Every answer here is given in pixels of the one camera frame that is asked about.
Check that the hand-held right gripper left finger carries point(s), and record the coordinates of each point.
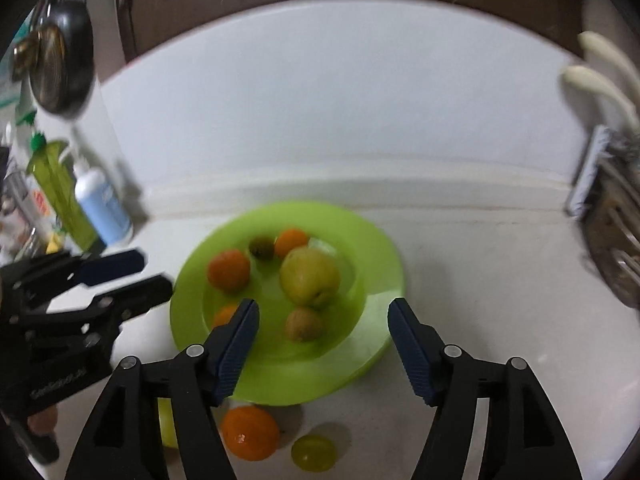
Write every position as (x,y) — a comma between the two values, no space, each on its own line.
(235,355)

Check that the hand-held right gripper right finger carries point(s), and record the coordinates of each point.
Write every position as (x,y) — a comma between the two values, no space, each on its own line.
(415,355)

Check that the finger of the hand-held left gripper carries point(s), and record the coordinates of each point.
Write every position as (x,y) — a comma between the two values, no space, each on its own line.
(115,262)
(145,292)

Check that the green plate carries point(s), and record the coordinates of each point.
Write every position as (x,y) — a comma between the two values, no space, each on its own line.
(300,370)

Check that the small brown kiwi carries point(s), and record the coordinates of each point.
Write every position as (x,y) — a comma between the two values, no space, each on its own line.
(303,324)

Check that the large orange mandarin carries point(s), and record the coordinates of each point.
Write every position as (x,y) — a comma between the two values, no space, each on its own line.
(250,432)

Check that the yellow-green apple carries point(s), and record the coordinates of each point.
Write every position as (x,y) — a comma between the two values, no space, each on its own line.
(167,422)
(310,276)

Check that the green cherry tomato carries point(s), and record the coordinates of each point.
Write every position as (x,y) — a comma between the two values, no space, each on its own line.
(261,247)
(312,452)

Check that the person's left hand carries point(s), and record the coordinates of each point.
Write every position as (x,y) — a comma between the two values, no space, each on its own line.
(42,420)

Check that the white pump bottle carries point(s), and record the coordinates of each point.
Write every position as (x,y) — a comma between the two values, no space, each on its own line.
(105,210)

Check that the green dish soap bottle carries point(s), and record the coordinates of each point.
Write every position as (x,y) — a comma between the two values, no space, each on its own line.
(60,195)

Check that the black frying pan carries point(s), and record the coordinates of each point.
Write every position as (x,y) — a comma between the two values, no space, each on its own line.
(65,75)

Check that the metal dish rack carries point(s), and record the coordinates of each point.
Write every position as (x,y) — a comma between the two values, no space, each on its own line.
(617,255)

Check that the small copper pot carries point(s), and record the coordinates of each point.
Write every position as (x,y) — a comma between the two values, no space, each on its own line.
(30,47)

